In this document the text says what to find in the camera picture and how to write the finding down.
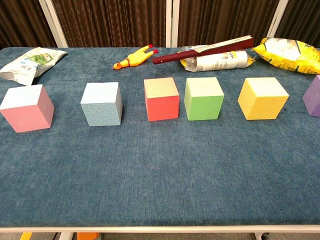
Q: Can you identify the yellow bag of cotton balls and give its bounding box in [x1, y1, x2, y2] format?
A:
[251, 36, 320, 76]

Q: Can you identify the pink foam cube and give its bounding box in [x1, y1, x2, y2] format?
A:
[0, 84, 55, 134]

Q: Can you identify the purple foam cube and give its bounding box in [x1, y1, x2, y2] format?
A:
[302, 74, 320, 118]

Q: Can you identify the light blue foam cube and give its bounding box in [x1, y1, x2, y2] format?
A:
[80, 82, 123, 127]

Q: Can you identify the brown curtain partition panel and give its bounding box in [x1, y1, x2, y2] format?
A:
[0, 0, 69, 50]
[38, 0, 173, 48]
[172, 0, 288, 48]
[267, 0, 320, 47]

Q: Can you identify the clear plastic wrapped white roll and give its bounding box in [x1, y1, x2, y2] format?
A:
[179, 45, 256, 73]

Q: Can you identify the yellow foam cube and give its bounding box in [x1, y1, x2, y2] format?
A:
[237, 77, 290, 121]

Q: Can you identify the red foam cube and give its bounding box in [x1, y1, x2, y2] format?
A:
[143, 77, 180, 122]

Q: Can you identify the orange object under table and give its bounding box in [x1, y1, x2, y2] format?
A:
[76, 232, 100, 240]

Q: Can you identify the green foam cube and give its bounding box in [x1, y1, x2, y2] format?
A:
[184, 77, 225, 121]

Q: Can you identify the white green snack bag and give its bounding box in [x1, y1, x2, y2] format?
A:
[0, 47, 68, 87]

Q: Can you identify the white table frame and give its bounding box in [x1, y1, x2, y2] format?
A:
[0, 224, 320, 240]

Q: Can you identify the blue fabric table cover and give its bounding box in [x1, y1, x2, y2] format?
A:
[0, 46, 320, 228]

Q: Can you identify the yellow rubber chicken toy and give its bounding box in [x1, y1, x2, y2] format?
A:
[112, 44, 159, 71]

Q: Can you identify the dark red folded fan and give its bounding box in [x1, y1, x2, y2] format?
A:
[151, 35, 255, 65]

